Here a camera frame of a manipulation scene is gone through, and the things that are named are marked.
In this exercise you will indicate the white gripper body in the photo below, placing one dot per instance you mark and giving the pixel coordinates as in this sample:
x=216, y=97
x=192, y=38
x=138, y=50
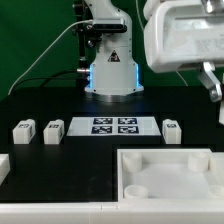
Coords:
x=180, y=34

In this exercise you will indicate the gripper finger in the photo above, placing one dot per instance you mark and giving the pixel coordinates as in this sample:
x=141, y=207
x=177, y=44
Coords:
x=210, y=81

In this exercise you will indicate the white square tabletop tray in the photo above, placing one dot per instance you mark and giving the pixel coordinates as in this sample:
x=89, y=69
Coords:
x=170, y=174

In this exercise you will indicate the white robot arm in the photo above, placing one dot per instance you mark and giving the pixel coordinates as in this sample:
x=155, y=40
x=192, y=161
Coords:
x=114, y=73

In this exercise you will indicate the white sheet with markers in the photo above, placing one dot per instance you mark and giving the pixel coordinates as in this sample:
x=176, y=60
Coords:
x=113, y=126

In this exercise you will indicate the white block left edge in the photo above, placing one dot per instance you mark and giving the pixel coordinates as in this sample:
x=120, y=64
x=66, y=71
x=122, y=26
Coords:
x=4, y=167

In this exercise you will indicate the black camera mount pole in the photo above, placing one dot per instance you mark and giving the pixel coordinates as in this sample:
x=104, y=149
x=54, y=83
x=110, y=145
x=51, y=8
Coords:
x=82, y=12

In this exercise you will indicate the white front rail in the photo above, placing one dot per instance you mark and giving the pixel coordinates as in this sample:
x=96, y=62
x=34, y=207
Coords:
x=129, y=212

